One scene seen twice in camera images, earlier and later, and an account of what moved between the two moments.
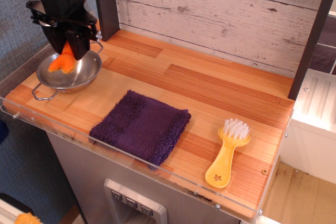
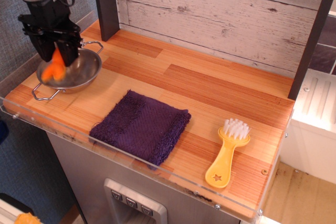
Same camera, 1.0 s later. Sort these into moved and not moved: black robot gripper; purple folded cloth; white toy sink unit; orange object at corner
Moved: black robot gripper
Not moved: white toy sink unit; orange object at corner; purple folded cloth
